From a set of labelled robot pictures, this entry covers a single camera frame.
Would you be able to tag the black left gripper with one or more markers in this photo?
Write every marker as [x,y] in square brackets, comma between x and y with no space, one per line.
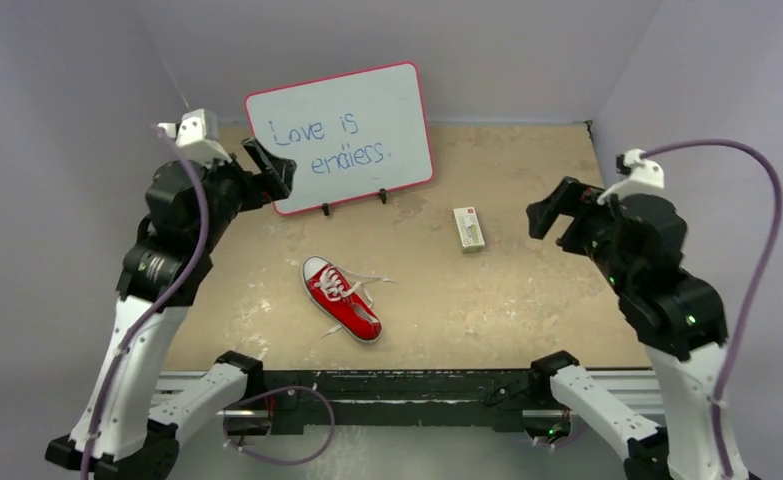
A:
[260,190]

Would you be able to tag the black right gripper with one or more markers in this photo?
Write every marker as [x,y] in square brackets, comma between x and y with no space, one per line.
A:
[572,220]

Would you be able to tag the red canvas sneaker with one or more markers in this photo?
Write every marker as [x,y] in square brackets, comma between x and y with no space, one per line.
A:
[342,299]

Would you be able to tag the white shoelace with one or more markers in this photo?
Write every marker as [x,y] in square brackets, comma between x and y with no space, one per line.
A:
[338,283]

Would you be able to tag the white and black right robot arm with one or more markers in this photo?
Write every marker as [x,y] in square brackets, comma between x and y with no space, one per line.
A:
[636,243]

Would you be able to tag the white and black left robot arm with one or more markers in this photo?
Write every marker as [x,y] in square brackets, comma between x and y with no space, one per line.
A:
[191,202]

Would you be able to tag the pink framed whiteboard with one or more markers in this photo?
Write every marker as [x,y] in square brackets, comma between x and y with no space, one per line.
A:
[351,135]

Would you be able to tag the small white cardboard box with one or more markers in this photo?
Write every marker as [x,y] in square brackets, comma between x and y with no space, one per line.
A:
[469,229]

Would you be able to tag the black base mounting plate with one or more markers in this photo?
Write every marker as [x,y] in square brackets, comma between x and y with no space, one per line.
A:
[503,400]

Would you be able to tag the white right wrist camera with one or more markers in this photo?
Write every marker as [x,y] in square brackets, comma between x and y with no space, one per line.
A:
[641,176]

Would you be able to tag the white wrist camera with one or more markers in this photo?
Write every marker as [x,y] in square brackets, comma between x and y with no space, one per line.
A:
[197,136]
[641,176]

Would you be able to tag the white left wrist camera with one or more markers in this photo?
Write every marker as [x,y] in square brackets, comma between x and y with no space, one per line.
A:
[197,136]

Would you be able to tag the aluminium frame rail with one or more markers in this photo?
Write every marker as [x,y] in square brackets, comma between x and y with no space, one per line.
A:
[636,388]

